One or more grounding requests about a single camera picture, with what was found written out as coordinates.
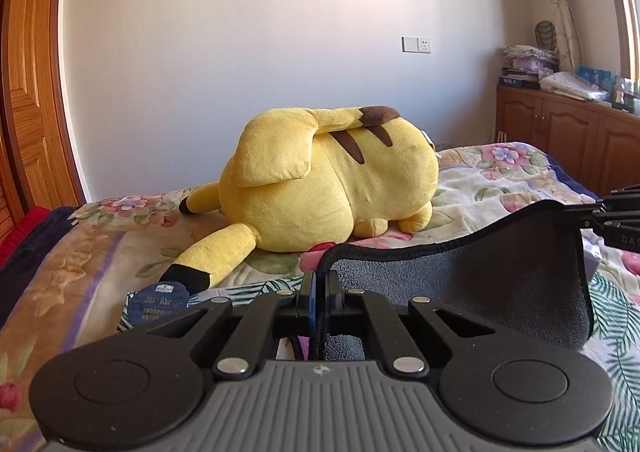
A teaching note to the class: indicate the dark grey towel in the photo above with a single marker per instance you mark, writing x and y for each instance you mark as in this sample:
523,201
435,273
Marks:
500,272

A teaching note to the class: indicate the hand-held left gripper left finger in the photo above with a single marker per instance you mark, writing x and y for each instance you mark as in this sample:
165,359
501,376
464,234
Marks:
311,304

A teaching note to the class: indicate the wooden door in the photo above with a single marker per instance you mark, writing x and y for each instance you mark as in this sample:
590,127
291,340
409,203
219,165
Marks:
30,81

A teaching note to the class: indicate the wooden cabinet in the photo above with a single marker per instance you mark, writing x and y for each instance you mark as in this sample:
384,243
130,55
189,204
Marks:
565,136

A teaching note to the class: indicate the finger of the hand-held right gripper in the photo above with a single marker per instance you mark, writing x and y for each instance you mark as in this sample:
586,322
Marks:
585,213

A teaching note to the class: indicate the leaf print sheet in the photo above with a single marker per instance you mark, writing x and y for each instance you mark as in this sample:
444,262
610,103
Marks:
617,332

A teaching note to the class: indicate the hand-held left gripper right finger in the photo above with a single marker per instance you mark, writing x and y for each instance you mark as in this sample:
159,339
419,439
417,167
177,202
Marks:
331,304

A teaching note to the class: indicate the blue box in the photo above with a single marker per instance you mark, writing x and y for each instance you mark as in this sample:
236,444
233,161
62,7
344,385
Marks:
595,76

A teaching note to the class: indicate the round dark blue tag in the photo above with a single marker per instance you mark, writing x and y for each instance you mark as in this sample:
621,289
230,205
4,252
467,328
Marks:
156,304

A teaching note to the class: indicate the floral blanket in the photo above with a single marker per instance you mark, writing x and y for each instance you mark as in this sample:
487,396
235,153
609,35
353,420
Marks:
95,257

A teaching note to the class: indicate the wooden window frame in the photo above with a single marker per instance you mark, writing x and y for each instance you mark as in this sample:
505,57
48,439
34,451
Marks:
617,6

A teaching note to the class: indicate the white wall socket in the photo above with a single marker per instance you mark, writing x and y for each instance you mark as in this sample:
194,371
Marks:
416,44

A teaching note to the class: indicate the dark flat books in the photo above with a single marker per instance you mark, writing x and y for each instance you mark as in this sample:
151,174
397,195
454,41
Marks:
520,80

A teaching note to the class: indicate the red cloth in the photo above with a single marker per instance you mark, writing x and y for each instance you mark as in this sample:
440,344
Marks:
22,232

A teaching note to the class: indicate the dark navy blanket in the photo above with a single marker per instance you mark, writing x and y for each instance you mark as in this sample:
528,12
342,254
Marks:
35,257

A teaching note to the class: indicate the yellow plush toy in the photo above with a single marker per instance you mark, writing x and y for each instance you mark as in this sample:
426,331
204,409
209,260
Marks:
330,182

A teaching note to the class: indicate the stack of folded cloths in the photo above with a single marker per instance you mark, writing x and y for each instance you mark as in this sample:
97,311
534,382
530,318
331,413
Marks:
530,60

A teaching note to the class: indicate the floral curtain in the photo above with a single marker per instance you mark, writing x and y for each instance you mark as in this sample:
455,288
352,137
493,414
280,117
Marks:
560,6

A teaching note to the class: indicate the white folded cloth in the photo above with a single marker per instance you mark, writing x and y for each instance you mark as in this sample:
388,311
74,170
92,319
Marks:
572,85

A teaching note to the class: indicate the green hand fan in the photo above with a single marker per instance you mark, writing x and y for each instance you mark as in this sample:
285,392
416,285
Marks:
546,35

